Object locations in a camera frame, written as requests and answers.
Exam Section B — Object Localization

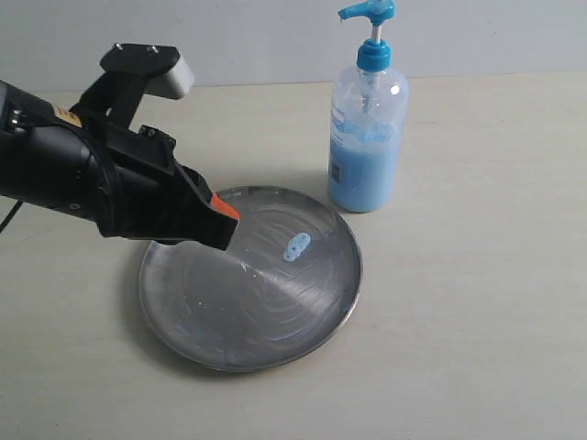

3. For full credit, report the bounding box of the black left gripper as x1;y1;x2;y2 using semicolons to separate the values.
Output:
71;72;240;250

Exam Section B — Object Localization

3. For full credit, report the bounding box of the blue pump lotion bottle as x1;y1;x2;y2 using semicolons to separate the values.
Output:
328;1;409;213

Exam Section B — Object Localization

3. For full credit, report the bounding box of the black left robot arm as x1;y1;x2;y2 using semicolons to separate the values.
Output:
1;71;239;249

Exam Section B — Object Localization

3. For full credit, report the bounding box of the blue soap blob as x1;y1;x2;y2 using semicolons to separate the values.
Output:
282;232;312;262

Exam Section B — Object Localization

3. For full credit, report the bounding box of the round steel plate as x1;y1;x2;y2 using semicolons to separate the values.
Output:
138;186;362;372

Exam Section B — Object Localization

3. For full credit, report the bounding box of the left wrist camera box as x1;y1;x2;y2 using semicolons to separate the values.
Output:
100;43;195;100

